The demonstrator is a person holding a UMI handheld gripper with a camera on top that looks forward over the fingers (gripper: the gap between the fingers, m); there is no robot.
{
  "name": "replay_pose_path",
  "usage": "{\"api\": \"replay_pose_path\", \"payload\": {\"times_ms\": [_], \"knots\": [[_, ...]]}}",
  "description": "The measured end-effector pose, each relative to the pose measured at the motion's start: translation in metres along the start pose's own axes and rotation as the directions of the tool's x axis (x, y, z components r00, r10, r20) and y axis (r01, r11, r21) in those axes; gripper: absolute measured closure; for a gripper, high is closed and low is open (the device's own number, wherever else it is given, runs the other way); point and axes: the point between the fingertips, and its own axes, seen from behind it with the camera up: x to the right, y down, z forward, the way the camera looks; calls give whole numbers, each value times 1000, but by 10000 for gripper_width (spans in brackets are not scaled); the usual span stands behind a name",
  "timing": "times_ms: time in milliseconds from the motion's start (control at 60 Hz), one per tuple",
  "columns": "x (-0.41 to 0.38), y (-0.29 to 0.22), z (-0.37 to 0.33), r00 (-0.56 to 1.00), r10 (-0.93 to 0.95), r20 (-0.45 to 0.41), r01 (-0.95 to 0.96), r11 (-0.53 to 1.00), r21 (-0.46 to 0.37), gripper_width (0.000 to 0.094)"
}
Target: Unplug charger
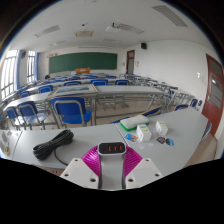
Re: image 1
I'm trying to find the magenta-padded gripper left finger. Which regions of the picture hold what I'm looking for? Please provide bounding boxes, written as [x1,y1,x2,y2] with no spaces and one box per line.
[59,145,101,190]

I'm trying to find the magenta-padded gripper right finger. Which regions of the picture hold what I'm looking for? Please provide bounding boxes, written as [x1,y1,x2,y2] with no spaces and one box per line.
[123,146,164,190]

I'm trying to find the dark round sticker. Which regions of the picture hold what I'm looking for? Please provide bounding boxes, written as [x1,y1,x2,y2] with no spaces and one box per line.
[155,136,167,145]

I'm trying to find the blue and orange card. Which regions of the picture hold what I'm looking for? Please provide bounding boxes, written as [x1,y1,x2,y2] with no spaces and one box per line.
[123,132,139,144]

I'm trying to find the white box with green print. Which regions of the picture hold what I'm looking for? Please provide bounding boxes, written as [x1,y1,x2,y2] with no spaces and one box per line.
[135,123,153,143]

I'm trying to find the green and white flat box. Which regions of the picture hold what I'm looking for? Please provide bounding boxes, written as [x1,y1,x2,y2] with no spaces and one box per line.
[119,114,150,132]

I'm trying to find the blue classroom chairs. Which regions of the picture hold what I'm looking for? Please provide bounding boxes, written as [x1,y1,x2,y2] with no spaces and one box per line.
[0,73,213,134]

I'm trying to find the framed blue-green board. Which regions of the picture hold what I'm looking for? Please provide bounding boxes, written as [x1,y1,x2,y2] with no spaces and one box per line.
[53,84,99,98]

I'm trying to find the grey classroom desks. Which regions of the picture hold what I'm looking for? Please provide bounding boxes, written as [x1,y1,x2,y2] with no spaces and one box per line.
[0,72,201,128]

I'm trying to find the orange wooden lectern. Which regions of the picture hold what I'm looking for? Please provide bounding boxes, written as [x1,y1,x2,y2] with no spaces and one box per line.
[74,67,92,75]

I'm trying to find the red-brown door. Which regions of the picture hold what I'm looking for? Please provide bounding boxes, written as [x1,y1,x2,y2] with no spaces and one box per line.
[201,53,224,128]

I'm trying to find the brown door with window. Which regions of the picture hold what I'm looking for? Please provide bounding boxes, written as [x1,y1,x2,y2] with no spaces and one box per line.
[125,49,136,76]

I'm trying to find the green chalkboard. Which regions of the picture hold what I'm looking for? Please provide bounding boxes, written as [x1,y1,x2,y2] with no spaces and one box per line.
[48,51,119,75]

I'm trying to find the blue curtain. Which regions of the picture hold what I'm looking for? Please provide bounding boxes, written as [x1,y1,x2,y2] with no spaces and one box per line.
[34,52,40,81]
[16,49,24,91]

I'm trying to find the narrow bright window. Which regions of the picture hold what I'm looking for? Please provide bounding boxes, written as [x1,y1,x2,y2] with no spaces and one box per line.
[26,50,36,84]

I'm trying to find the large bright window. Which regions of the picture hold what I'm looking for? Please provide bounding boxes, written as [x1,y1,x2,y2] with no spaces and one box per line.
[0,49,18,101]

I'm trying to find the ceiling air conditioner panel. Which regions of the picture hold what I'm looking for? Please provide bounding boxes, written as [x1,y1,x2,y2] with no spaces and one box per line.
[74,30,95,38]

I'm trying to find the ceiling light panels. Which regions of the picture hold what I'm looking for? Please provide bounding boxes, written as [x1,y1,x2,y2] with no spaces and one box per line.
[34,4,189,48]

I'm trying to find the white ceiling projector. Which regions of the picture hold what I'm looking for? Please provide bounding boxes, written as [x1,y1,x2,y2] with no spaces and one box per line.
[105,22,119,33]

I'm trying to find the black coiled cable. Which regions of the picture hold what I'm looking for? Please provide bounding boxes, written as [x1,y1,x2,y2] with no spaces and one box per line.
[32,128,75,167]

